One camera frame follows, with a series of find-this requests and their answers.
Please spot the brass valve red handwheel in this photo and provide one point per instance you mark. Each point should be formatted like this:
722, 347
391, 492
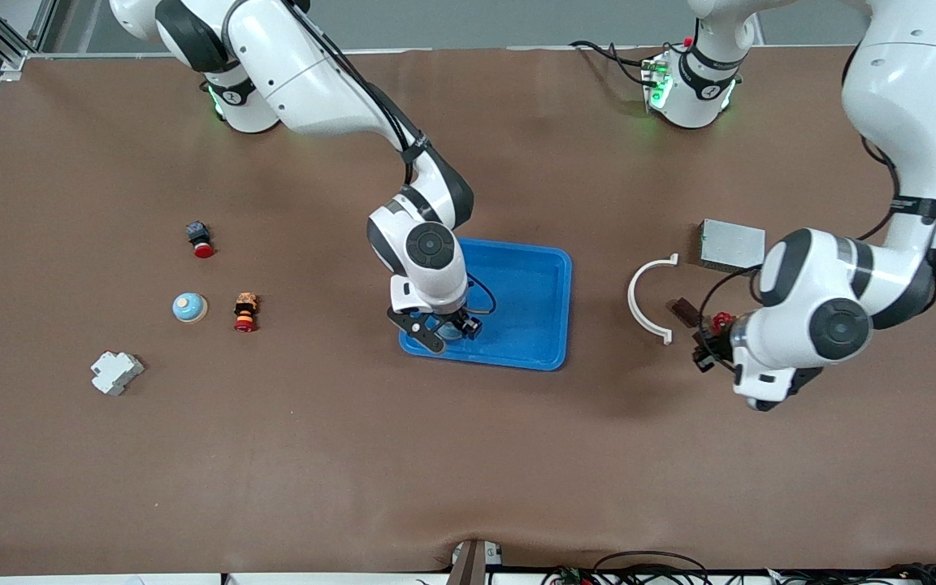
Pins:
724, 318

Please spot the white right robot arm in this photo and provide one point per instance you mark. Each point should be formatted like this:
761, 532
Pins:
289, 65

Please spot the red emergency stop orange base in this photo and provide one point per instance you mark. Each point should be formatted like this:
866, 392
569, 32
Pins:
245, 313

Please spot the blue plastic tray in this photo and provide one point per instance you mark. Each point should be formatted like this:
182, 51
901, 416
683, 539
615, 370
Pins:
525, 309

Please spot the brown table mat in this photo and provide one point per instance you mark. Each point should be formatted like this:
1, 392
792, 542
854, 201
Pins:
354, 455

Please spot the red push button black base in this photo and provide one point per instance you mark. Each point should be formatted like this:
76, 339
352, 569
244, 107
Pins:
201, 246

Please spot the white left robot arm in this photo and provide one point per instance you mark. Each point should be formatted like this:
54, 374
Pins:
907, 81

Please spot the white semicircular pipe clamp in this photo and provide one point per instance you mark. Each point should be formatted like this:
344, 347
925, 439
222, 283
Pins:
632, 301

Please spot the metal bracket at table edge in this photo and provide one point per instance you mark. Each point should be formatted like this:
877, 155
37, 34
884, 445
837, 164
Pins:
472, 565

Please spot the light blue desk bell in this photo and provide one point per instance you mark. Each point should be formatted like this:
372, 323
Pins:
448, 331
190, 307

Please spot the white circuit breaker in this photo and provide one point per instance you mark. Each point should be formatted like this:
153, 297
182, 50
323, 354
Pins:
116, 372

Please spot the silver metal power supply box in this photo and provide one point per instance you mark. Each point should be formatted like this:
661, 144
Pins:
728, 244

